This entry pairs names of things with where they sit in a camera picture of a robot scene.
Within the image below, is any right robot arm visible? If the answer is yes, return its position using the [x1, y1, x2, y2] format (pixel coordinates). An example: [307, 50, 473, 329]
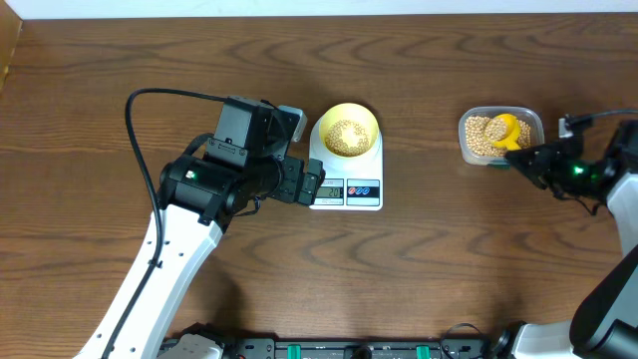
[493, 120, 637, 359]

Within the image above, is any clear plastic soybean container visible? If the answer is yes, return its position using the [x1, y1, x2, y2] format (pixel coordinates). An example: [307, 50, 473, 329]
[459, 106, 544, 167]

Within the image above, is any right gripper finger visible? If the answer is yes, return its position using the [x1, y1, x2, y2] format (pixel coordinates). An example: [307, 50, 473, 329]
[508, 159, 551, 189]
[504, 143, 563, 168]

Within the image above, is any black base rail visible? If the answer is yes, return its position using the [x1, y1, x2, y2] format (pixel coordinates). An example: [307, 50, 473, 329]
[157, 323, 499, 359]

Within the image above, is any yellow measuring scoop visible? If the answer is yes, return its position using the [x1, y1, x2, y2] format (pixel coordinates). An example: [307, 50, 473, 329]
[483, 114, 521, 151]

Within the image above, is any pale yellow bowl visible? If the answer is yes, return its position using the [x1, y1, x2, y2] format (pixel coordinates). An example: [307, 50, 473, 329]
[318, 103, 381, 158]

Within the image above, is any white digital kitchen scale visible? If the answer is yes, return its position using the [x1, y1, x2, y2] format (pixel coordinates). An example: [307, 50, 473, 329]
[309, 115, 384, 211]

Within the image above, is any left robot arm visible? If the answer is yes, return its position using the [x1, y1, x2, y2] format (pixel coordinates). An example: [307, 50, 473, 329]
[78, 97, 325, 358]

